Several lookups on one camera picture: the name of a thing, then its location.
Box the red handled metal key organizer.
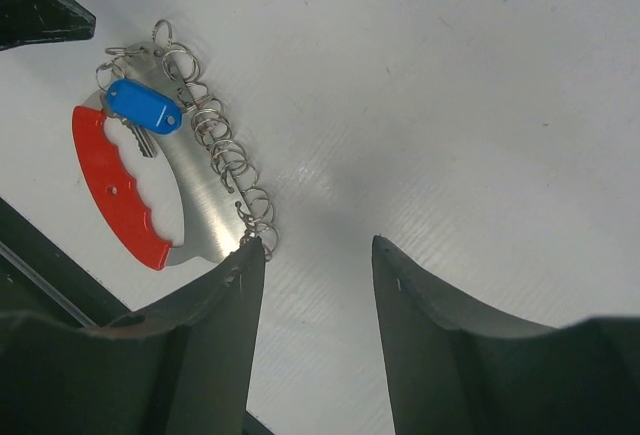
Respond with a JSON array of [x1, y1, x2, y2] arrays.
[[72, 19, 279, 271]]

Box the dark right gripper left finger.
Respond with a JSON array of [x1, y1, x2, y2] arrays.
[[1, 240, 265, 434]]

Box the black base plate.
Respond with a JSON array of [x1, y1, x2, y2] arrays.
[[1, 201, 131, 327]]

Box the key with blue oval tag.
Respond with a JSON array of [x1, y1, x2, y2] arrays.
[[96, 61, 182, 158]]

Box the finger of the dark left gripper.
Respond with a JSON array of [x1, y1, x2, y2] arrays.
[[1, 0, 96, 51]]

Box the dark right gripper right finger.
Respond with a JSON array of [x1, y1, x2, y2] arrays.
[[372, 236, 639, 434]]

